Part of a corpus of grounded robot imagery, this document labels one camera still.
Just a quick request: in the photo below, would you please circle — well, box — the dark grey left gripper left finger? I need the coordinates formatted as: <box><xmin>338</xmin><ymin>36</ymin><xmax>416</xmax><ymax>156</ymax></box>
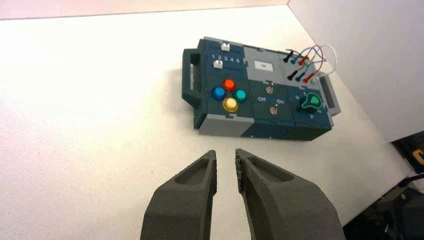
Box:
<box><xmin>140</xmin><ymin>149</ymin><xmax>219</xmax><ymax>240</ymax></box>

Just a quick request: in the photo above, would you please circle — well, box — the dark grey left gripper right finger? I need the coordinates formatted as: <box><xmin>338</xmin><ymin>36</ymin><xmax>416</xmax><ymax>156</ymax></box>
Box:
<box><xmin>235</xmin><ymin>148</ymin><xmax>347</xmax><ymax>240</ymax></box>

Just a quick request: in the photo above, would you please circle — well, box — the yellow push button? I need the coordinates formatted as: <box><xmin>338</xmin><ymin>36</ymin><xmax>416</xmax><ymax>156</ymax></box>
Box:
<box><xmin>222</xmin><ymin>97</ymin><xmax>239</xmax><ymax>114</ymax></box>

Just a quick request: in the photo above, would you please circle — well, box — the blue push button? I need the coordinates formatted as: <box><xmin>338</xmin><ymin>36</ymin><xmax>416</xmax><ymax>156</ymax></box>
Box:
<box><xmin>210</xmin><ymin>86</ymin><xmax>227</xmax><ymax>102</ymax></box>

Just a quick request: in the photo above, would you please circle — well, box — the green push button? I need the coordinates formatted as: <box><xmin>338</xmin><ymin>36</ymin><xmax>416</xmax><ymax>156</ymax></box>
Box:
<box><xmin>233</xmin><ymin>89</ymin><xmax>248</xmax><ymax>104</ymax></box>

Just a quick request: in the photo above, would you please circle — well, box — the red push button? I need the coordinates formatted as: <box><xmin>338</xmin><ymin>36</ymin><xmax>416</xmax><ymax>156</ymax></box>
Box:
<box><xmin>221</xmin><ymin>78</ymin><xmax>237</xmax><ymax>93</ymax></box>

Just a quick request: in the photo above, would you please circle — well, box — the green rotary knob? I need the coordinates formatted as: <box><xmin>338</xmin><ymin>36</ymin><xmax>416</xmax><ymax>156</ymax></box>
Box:
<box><xmin>300</xmin><ymin>92</ymin><xmax>323</xmax><ymax>113</ymax></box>

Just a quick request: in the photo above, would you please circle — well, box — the dark teal control panel box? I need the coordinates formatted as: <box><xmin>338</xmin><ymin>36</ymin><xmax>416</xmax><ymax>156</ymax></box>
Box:
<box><xmin>181</xmin><ymin>36</ymin><xmax>342</xmax><ymax>142</ymax></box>

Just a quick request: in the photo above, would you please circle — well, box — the black equipment with yellow part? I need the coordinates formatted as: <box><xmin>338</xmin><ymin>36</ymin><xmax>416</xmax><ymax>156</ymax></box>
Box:
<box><xmin>390</xmin><ymin>130</ymin><xmax>424</xmax><ymax>175</ymax></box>

